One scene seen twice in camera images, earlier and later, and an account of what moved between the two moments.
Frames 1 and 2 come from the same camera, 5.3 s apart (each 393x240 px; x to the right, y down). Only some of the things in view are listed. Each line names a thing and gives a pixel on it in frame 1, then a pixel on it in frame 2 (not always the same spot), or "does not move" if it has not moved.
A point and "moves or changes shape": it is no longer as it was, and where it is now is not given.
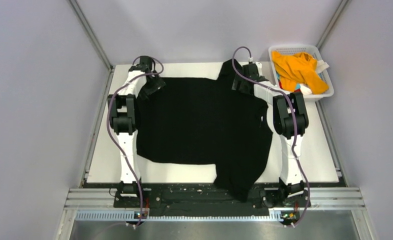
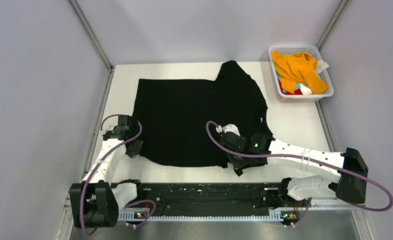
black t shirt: (203, 121) moves or changes shape
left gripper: (158, 84) to (134, 151)
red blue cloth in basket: (298, 88) does not move
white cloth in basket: (321, 66) does not move
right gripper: (238, 79) to (237, 164)
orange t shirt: (294, 69) does not move
